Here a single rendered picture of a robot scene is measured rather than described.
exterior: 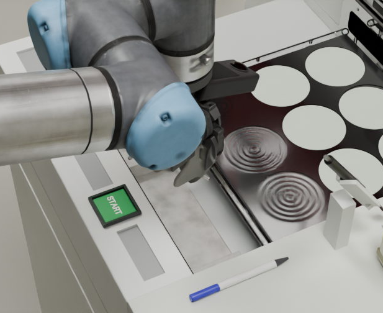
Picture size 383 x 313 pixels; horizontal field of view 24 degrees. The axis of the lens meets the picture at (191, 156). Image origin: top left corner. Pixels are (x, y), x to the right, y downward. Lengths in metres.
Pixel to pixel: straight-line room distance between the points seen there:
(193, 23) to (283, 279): 0.39
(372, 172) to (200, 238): 0.28
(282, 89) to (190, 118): 0.73
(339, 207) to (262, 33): 0.66
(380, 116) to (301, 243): 0.35
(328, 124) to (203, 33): 0.54
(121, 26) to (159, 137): 0.13
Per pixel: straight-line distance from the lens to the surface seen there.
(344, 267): 1.18
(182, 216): 1.33
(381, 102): 1.50
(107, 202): 1.24
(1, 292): 2.36
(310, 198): 1.34
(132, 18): 0.88
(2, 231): 2.48
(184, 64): 0.95
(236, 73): 1.08
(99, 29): 0.85
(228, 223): 1.40
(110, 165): 1.29
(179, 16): 0.90
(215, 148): 1.07
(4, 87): 0.74
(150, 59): 0.81
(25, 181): 1.61
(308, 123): 1.44
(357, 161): 1.40
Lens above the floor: 1.91
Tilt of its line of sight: 47 degrees down
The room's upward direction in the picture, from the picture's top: straight up
